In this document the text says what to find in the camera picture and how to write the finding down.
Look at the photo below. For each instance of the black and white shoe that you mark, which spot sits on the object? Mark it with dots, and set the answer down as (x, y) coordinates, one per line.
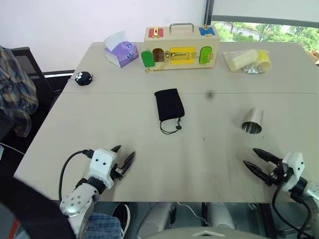
(122, 215)

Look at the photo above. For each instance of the black round plush toy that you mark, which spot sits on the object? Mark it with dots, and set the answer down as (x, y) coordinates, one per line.
(83, 78)

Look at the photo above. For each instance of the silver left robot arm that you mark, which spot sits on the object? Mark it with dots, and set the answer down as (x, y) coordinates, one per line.
(77, 199)

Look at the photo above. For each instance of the pile of metal screws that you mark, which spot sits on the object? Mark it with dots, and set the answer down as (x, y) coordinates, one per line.
(253, 69)

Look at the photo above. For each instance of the grey robot torso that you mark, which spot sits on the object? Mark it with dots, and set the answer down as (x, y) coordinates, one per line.
(211, 234)

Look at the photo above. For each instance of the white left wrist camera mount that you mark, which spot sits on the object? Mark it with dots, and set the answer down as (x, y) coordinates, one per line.
(102, 163)

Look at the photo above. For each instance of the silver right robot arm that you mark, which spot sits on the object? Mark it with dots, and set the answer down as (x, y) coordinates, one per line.
(309, 196)

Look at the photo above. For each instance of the clear plastic bag cream contents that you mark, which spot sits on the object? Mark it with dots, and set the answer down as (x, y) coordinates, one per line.
(240, 59)

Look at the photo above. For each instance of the yellow plastic cup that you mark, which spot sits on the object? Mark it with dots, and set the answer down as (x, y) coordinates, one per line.
(264, 59)

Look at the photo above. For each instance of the purple tissue box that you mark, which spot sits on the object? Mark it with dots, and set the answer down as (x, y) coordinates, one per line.
(120, 52)

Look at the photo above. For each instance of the wooden lock puzzle box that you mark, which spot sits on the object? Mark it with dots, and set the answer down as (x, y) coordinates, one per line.
(179, 47)

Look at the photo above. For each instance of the dark window frame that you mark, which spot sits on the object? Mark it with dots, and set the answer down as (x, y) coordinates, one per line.
(261, 20)

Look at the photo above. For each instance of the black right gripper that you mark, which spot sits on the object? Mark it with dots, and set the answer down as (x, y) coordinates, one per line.
(280, 173)

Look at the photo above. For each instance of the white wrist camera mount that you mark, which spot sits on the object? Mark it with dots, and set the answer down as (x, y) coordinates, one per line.
(102, 163)
(296, 164)

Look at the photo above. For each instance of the cardboard box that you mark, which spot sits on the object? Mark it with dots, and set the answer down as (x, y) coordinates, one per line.
(315, 57)

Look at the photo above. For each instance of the stainless steel cup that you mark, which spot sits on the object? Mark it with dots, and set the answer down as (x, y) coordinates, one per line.
(253, 118)

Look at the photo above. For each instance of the plaid shirt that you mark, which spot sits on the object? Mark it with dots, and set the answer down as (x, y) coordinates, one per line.
(15, 94)

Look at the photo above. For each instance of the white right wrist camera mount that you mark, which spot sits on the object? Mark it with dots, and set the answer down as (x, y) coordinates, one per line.
(296, 164)

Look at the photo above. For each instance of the black office chair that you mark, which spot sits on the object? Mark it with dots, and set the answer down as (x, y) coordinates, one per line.
(27, 64)

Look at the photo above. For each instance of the grey rounded robot leg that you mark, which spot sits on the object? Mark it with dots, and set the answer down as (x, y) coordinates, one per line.
(220, 215)
(157, 216)

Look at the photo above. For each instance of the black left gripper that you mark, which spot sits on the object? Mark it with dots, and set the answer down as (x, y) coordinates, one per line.
(117, 171)

